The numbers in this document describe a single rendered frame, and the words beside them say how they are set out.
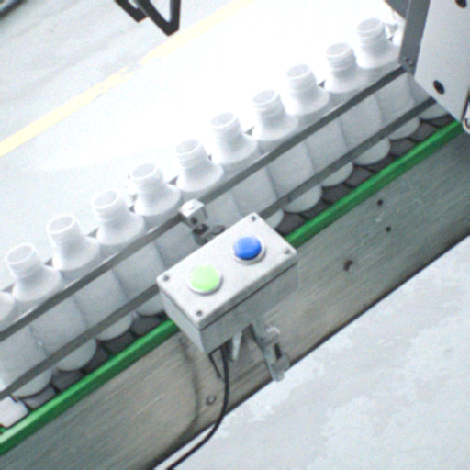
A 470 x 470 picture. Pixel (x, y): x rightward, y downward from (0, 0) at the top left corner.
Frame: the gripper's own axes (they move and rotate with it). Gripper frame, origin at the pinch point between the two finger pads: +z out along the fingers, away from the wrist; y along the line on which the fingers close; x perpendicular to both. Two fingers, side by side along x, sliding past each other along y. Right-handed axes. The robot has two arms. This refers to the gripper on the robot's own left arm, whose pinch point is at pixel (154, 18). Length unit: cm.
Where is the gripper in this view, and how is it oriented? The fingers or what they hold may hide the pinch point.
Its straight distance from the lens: 119.0
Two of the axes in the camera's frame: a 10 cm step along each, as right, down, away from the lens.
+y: 5.3, 3.5, -7.7
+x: 7.9, -5.4, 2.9
